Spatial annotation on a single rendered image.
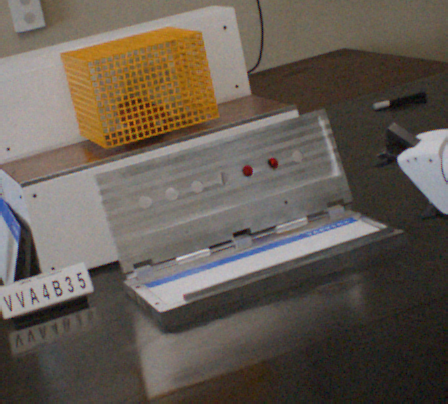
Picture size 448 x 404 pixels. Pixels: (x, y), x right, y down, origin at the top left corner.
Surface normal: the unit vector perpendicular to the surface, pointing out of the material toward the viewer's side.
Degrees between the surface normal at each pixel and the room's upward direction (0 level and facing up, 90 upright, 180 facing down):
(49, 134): 90
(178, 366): 0
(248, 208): 74
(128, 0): 90
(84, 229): 90
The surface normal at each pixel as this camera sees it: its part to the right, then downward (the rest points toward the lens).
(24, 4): 0.37, 0.16
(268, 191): 0.29, -0.11
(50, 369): -0.20, -0.95
